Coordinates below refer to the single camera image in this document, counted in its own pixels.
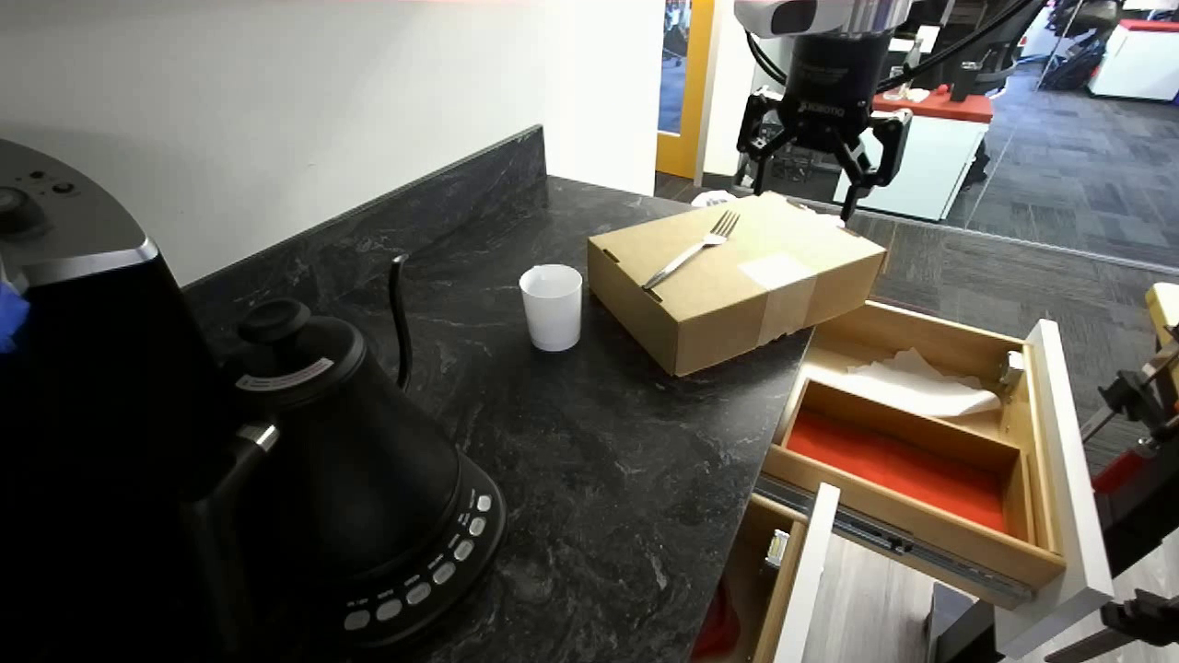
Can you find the black gooseneck kettle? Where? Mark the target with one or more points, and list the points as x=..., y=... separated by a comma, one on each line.
x=357, y=466

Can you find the white cabinet with red top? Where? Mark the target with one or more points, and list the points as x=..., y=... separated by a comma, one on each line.
x=1144, y=59
x=945, y=158

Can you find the black coffee maker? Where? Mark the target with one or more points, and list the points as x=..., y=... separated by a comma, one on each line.
x=99, y=428

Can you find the small white cup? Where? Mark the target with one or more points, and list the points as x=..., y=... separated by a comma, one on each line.
x=551, y=314

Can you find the light wooden board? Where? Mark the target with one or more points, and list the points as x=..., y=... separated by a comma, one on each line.
x=1165, y=316

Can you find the partly open wooden drawer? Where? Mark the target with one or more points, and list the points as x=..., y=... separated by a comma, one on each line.
x=804, y=589

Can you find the red drawer liner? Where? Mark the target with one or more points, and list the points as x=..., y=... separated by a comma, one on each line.
x=906, y=466

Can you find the open wooden drawer white front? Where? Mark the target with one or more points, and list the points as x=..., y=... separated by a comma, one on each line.
x=1069, y=481

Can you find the white paper towel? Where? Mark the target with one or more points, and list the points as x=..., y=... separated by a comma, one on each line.
x=924, y=384

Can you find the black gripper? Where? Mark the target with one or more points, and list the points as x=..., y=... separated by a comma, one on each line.
x=833, y=77

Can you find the yellow door frame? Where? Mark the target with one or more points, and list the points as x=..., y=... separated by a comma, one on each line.
x=697, y=95

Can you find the blue object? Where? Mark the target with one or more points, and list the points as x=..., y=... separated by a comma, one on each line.
x=8, y=316

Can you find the black kettle base with buttons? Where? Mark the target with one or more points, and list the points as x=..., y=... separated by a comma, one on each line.
x=463, y=552

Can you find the brown cardboard box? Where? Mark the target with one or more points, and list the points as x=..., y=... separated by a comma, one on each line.
x=724, y=297

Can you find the black and red stand clamp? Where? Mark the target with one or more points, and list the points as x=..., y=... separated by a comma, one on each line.
x=1144, y=492

